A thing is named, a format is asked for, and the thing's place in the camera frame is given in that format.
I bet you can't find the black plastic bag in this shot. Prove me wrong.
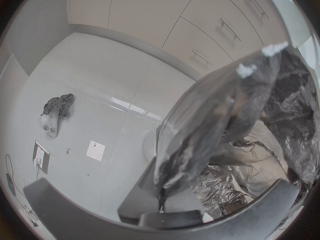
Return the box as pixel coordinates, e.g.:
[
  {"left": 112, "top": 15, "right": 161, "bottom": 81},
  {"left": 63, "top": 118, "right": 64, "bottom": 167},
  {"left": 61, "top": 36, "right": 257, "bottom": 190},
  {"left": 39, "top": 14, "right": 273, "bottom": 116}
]
[{"left": 153, "top": 41, "right": 320, "bottom": 221}]

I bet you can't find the black cable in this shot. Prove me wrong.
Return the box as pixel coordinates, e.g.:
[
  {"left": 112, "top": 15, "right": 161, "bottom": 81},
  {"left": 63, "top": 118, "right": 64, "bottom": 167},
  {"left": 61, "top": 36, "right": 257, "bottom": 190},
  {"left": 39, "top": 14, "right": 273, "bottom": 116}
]
[{"left": 4, "top": 153, "right": 18, "bottom": 197}]

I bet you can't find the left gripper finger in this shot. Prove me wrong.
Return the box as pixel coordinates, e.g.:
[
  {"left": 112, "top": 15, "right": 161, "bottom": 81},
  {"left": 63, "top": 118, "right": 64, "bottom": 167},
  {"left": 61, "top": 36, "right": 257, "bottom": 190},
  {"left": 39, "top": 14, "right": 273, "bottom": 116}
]
[{"left": 117, "top": 156, "right": 203, "bottom": 231}]

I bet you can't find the white power cable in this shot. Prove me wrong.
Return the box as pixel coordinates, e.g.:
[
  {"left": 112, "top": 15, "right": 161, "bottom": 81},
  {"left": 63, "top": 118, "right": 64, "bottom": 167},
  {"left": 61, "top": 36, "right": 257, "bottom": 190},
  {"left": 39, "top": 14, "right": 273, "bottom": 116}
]
[{"left": 23, "top": 156, "right": 42, "bottom": 188}]

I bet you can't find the beige cabinet with drawers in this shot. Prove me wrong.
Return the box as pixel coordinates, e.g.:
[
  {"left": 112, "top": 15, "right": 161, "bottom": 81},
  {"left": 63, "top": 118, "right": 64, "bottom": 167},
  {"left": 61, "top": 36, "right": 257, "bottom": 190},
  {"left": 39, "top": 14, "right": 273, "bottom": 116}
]
[{"left": 67, "top": 0, "right": 295, "bottom": 83}]

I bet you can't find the clear printed wrapper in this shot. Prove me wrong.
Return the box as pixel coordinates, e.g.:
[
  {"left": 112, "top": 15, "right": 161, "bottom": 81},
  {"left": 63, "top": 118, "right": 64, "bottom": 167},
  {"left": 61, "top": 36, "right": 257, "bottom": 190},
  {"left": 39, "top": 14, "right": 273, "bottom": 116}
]
[{"left": 38, "top": 111, "right": 61, "bottom": 139}]

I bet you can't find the black plastic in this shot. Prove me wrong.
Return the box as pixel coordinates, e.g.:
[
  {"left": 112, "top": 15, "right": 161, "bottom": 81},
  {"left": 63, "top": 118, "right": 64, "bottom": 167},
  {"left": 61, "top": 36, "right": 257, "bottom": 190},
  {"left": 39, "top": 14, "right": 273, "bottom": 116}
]
[{"left": 41, "top": 93, "right": 75, "bottom": 119}]

